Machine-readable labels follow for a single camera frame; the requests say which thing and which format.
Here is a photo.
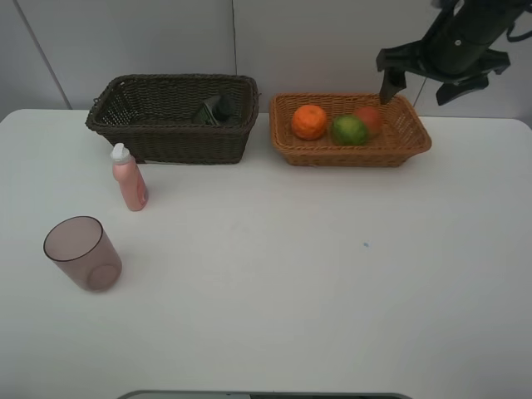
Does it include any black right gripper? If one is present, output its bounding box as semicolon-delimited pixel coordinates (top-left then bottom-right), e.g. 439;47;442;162
377;1;510;106

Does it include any red yellow peach fruit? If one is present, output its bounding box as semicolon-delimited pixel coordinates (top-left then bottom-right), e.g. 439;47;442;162
353;106;383;136

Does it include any green mango fruit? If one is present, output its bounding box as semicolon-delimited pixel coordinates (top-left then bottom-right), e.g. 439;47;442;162
331;115;369;146

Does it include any orange tangerine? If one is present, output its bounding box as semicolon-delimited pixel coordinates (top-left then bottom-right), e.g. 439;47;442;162
291;105;327;140

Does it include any black square bottle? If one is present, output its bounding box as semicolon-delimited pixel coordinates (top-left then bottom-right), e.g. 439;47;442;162
191;94;235;126

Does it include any pink bottle white cap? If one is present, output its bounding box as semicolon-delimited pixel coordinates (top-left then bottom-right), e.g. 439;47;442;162
111;143;148;212

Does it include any orange wicker basket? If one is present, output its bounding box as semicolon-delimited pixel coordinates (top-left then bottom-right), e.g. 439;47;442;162
269;93;431;167

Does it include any dark brown wicker basket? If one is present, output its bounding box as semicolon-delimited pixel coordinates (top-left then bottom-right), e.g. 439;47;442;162
86;74;259;165

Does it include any translucent purple plastic cup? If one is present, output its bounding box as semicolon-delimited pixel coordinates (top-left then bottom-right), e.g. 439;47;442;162
43;216;122;293

